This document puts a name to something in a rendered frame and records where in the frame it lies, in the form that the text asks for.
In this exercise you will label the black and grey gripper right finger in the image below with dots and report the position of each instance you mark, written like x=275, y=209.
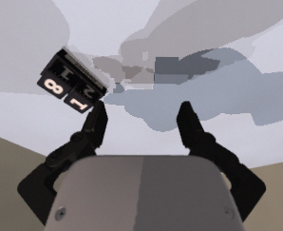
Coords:
x=247, y=189

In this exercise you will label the black number cube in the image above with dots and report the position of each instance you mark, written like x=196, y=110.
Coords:
x=82, y=97
x=58, y=80

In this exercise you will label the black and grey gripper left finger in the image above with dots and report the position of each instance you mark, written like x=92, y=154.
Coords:
x=36, y=188

